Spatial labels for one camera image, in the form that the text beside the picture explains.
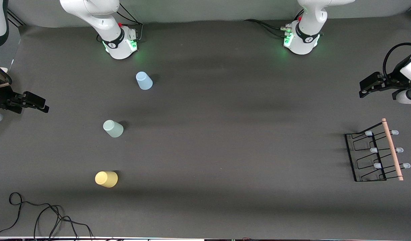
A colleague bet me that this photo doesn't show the black wire cup holder rack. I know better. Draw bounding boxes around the black wire cup holder rack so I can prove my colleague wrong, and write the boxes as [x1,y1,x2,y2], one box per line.
[345,118,411,182]

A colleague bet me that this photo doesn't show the dark grey table mat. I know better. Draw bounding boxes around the dark grey table mat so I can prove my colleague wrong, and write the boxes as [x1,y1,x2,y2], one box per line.
[0,13,411,239]

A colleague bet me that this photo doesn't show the black left arm base cable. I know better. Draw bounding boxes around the black left arm base cable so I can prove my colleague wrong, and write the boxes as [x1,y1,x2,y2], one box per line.
[244,18,290,39]

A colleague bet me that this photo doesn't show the yellow plastic cup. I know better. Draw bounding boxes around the yellow plastic cup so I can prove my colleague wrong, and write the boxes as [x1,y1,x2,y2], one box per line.
[95,171,118,188]

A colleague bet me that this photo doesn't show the black right arm base cable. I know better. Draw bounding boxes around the black right arm base cable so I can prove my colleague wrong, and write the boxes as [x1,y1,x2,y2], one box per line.
[117,3,144,42]

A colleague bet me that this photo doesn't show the black loose cable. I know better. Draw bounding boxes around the black loose cable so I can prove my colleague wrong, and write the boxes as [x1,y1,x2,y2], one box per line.
[0,192,93,240]

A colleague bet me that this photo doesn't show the light blue plastic cup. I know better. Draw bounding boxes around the light blue plastic cup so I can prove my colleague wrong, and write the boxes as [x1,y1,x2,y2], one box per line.
[136,71,153,90]

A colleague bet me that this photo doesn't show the black arm base cable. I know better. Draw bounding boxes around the black arm base cable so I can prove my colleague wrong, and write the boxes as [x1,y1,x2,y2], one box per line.
[117,3,144,42]
[244,18,290,39]

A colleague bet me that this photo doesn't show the pale green plastic cup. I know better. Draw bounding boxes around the pale green plastic cup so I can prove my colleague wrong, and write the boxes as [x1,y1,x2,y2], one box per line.
[103,120,124,138]

